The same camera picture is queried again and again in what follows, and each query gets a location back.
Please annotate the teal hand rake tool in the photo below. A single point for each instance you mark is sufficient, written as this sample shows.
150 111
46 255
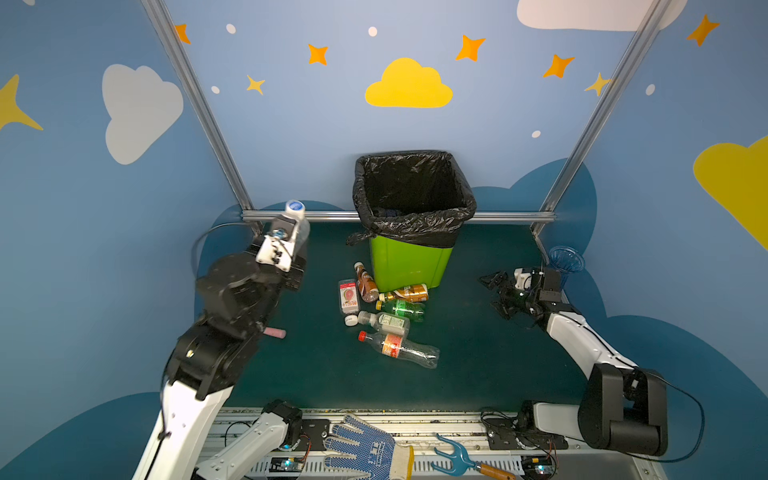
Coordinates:
461 462

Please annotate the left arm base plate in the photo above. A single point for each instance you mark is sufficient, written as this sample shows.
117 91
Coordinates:
310 435

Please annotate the loose white bottle cap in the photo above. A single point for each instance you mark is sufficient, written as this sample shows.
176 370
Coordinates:
351 320

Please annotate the purple translucent plastic vase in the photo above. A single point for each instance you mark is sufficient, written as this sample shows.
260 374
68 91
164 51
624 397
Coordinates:
566 260

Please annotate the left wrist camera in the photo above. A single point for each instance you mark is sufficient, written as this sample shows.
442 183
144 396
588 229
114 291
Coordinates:
279 228

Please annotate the gold label brown bottle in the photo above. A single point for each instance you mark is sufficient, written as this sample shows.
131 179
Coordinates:
414 293

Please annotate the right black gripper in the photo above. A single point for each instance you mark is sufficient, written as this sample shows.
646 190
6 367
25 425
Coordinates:
519 297

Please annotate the black bin liner bag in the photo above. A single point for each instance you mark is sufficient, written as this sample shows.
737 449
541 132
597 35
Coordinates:
419 197

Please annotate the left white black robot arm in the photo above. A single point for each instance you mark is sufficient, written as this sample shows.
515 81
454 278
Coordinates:
239 297

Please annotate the brown coffee drink bottle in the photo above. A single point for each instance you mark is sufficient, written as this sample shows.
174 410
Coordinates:
367 287

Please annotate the white blue dotted work glove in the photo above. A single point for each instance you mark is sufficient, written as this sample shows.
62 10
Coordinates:
363 451

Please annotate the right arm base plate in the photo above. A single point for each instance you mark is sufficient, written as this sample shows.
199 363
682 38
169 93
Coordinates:
504 433

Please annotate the purple toy shovel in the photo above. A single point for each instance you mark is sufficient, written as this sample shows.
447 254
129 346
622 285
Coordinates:
275 332

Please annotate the green plastic waste bin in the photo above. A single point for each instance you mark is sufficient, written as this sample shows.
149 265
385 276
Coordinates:
398 264

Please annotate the guava juice clear bottle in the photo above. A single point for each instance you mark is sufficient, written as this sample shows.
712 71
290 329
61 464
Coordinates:
348 297

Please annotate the green soda bottle yellow cap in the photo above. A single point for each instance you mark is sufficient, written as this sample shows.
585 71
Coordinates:
402 308

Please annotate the long orange label red-cap bottle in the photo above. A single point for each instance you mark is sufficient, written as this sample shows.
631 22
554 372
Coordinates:
399 347

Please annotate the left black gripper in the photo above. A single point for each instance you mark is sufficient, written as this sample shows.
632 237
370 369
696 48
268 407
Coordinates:
294 264

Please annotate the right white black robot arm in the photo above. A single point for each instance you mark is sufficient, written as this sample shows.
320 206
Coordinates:
623 408

